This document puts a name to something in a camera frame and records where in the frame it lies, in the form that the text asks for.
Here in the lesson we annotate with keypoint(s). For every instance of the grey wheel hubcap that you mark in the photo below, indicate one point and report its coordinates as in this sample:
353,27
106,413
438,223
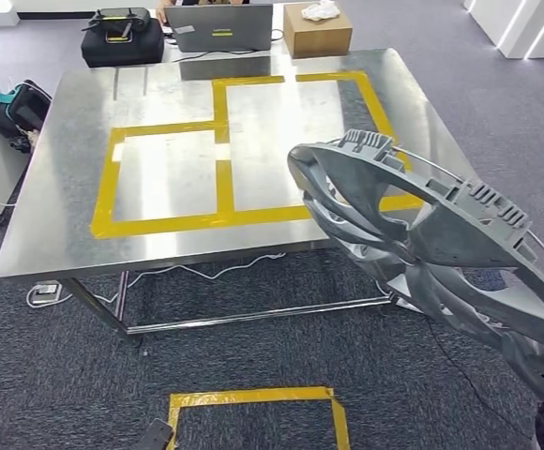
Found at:
450,239

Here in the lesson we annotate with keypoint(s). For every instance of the black carry case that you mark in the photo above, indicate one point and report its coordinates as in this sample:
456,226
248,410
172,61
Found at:
122,53

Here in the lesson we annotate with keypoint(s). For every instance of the black device with antennas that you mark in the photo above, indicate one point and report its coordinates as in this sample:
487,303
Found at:
119,22

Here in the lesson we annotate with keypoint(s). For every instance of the person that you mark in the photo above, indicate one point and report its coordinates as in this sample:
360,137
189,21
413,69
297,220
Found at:
162,12

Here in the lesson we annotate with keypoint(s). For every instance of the grey laptop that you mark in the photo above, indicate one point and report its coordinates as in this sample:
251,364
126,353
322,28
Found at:
218,28

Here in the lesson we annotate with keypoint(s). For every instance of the square white floor socket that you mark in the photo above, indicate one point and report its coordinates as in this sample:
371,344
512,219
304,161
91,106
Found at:
45,292

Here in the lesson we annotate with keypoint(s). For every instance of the stainless steel workbench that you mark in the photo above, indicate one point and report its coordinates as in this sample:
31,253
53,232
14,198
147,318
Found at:
66,186

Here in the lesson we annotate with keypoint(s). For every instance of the brown cardboard box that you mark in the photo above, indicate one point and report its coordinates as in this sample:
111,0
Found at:
316,37

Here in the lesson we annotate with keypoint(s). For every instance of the white light-strip platform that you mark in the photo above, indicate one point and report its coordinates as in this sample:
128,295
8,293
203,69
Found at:
516,25

